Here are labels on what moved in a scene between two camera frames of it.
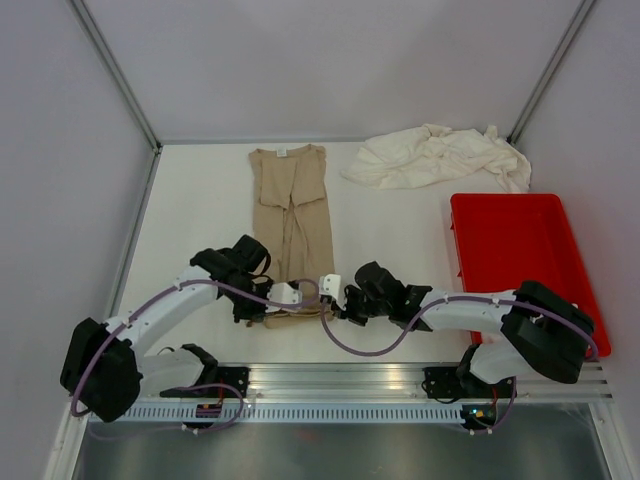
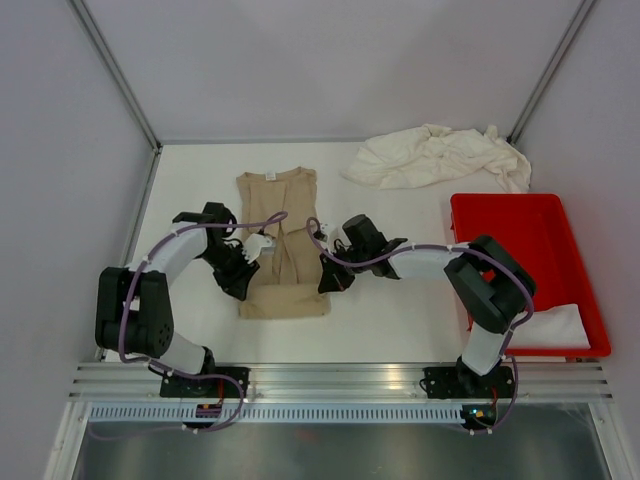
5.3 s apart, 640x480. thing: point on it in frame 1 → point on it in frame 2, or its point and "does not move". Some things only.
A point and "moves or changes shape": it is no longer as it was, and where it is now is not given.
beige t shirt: x=294 y=224 moves or changes shape
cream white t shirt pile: x=429 y=154 does not move
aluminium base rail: x=328 y=382 does not move
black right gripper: x=349 y=290 → x=332 y=278
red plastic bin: x=503 y=242 does not move
